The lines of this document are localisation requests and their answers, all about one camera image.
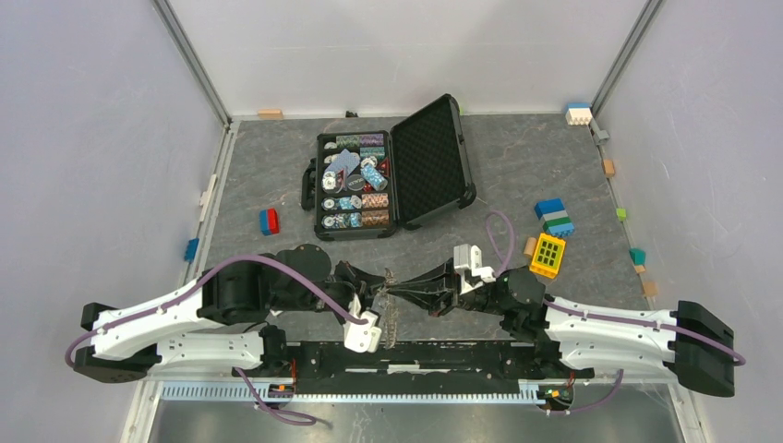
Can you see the wooden cylinder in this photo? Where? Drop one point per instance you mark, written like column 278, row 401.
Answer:
column 530, row 247

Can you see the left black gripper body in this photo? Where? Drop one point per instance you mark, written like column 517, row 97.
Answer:
column 343, row 289

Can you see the black poker chip case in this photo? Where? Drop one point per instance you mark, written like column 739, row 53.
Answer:
column 415, row 172

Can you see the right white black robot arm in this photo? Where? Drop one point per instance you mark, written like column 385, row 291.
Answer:
column 689, row 342

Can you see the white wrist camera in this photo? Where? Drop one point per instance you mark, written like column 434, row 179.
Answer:
column 362, row 338
column 468, row 265

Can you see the yellow window brick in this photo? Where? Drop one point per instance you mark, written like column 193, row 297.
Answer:
column 547, row 256

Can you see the tan wooden block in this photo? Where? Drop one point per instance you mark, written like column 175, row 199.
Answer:
column 270, row 114

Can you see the white blue corner brick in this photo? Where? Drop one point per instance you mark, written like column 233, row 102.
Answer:
column 578, row 114

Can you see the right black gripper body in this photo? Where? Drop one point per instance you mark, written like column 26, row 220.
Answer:
column 480, row 299

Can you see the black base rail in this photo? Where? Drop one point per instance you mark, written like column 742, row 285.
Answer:
column 413, row 367

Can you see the blue brick on left rail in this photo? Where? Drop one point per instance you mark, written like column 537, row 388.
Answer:
column 191, row 250

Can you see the red blue brick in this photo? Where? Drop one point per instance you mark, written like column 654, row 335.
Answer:
column 269, row 223

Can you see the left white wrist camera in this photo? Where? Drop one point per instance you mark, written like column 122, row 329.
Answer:
column 362, row 338

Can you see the tan block right edge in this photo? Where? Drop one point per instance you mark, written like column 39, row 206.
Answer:
column 650, row 289

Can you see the blue green brick stack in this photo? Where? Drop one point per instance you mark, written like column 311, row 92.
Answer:
column 554, row 218

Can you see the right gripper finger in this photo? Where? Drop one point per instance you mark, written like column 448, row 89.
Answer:
column 434, row 303
column 439, row 279

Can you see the orange block right edge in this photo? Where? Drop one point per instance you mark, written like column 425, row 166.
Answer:
column 608, row 168

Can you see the black dealer button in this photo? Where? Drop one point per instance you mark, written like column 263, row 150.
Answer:
column 355, row 183

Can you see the teal brick right edge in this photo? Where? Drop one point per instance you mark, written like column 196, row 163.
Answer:
column 638, row 256

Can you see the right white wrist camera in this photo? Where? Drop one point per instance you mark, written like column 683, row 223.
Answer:
column 468, row 265

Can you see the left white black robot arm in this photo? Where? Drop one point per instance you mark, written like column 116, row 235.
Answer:
column 219, row 321

